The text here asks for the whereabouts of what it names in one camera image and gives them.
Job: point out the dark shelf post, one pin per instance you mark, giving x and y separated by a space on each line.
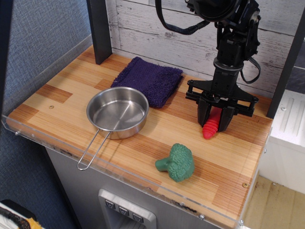
100 33
288 67

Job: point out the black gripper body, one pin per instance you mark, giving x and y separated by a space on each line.
222 91

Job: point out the red handled metal fork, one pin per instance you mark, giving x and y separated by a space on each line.
211 126

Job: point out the dark right shelf post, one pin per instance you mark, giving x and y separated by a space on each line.
288 67

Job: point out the yellow black object corner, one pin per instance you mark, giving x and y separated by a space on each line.
14 216

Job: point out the silver dispenser button panel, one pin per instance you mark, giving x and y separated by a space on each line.
120 213

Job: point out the white toy sink counter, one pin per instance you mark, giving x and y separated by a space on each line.
288 126

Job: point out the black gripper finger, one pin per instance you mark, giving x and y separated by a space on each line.
203 111
227 114

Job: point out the clear acrylic table guard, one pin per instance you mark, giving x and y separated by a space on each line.
225 166

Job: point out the dark left shelf post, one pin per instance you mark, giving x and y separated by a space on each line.
100 33

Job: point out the purple folded towel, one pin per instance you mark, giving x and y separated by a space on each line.
156 82

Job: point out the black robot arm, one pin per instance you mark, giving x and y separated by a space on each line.
237 26

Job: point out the stainless steel saucepan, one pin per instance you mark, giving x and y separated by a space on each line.
117 113

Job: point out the green toy broccoli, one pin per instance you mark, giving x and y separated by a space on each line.
179 164

